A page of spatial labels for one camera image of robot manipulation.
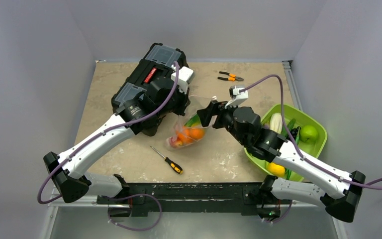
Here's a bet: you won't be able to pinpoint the green bok choy toy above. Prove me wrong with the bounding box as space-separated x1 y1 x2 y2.
184 114 201 127

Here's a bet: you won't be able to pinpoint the clear zip top bag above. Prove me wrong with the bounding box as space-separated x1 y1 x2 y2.
165 95 217 150

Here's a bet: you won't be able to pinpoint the orange tangerine toy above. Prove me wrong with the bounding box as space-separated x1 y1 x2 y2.
189 128 205 140

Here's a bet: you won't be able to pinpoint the red apple toy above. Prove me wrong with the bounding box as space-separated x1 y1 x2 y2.
167 136 183 148

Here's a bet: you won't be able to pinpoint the black grapes toy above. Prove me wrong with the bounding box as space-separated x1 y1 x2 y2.
290 126 301 141

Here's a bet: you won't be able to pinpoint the green apple toy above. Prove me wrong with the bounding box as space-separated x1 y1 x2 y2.
299 125 319 143

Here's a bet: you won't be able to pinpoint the orange mango toy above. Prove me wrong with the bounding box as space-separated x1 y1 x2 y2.
176 127 194 145

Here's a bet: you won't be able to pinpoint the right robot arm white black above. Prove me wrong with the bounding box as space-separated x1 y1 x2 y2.
197 101 366 223

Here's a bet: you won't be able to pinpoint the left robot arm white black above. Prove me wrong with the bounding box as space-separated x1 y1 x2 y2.
44 77 190 204

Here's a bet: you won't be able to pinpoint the orange black pliers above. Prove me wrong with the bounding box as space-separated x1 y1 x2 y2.
217 71 244 82

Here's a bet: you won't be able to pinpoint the green cucumber toy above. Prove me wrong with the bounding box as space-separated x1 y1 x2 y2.
281 118 296 136

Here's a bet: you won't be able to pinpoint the yellow bell pepper toy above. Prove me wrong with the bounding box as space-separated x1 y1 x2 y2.
266 163 287 177

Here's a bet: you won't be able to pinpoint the green plastic basin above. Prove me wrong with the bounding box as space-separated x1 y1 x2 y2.
244 104 328 182

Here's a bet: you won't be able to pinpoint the yellow black screwdriver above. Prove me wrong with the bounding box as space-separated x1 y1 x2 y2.
150 146 184 174

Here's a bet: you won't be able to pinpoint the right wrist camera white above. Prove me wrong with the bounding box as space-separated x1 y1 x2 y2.
225 85 249 109

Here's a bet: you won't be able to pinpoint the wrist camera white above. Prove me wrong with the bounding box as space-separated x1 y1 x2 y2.
177 66 194 94
225 85 249 109

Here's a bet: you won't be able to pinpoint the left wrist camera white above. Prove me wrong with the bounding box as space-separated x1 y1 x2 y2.
177 66 194 94

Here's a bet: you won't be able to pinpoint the black toolbox red handle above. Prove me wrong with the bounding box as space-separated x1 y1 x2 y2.
111 42 191 137

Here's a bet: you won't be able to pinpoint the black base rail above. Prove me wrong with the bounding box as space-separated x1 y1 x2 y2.
96 176 290 218

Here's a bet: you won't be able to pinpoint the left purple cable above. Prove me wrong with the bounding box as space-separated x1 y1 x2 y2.
37 61 181 205

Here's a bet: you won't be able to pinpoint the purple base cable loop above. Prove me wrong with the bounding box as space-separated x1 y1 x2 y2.
107 192 163 232

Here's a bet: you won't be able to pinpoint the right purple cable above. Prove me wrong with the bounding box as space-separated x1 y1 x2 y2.
240 74 382 191

